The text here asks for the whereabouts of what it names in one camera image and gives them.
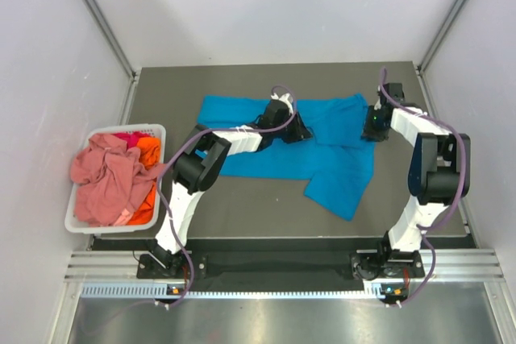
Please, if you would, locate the left aluminium frame post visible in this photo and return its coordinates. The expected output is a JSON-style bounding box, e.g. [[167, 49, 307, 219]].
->
[[82, 0, 136, 81]]

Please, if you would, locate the magenta t shirt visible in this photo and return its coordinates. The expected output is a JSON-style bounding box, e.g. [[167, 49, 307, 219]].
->
[[114, 131, 149, 148]]

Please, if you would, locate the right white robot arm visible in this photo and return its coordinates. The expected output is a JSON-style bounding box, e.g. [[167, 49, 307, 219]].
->
[[362, 83, 471, 276]]

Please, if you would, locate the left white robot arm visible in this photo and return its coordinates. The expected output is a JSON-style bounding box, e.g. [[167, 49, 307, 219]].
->
[[154, 93, 312, 277]]

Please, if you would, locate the blue t shirt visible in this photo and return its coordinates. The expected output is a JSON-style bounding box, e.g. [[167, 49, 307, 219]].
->
[[221, 94, 375, 221]]

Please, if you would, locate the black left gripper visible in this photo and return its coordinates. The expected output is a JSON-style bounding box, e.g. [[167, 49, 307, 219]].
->
[[273, 110, 313, 143]]

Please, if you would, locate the white plastic laundry basket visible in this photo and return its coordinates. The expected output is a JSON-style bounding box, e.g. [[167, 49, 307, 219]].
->
[[64, 122, 167, 234]]

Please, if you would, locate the orange t shirt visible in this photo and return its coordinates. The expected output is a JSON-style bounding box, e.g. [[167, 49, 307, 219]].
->
[[127, 136, 161, 226]]

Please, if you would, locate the right aluminium frame post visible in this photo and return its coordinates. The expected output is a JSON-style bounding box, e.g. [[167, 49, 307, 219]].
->
[[415, 0, 468, 76]]

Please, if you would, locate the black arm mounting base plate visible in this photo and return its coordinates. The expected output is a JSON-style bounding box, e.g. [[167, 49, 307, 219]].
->
[[91, 237, 425, 291]]

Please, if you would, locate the grey slotted cable duct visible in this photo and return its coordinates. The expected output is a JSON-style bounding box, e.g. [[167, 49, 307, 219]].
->
[[81, 281, 408, 301]]

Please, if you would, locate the salmon pink t shirt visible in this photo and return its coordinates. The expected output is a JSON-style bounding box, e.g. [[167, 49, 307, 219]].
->
[[70, 133, 166, 227]]

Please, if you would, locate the aluminium front frame rail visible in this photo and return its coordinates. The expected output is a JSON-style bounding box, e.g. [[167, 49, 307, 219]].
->
[[64, 249, 504, 282]]

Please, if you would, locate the aluminium frame post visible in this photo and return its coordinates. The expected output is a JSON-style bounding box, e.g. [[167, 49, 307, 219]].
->
[[415, 0, 468, 76], [82, 0, 136, 81]]

